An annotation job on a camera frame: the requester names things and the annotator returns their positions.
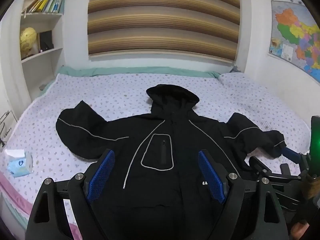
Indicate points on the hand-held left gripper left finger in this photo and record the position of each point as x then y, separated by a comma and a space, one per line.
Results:
100, 175

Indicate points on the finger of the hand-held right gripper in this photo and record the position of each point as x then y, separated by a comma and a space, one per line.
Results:
292, 155
260, 166

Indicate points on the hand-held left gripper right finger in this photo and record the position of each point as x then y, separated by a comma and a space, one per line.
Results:
212, 177

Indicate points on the black hooded jacket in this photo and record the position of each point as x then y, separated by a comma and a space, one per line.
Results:
160, 130

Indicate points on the person's right forearm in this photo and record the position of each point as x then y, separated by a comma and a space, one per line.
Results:
312, 205

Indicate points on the blue tissue box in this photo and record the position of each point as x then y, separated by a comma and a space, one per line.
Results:
18, 165

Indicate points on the bed with floral sheet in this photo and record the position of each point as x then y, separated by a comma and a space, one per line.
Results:
112, 92

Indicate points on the black box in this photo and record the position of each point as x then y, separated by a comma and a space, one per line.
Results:
45, 40

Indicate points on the yellow globe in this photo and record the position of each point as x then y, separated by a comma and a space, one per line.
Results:
28, 42

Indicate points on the white bookshelf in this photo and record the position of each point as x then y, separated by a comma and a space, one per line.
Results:
53, 25

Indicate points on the brown striped window blind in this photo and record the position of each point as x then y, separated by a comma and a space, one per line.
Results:
162, 17

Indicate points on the colourful wall map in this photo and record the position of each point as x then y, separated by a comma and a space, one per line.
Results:
297, 35

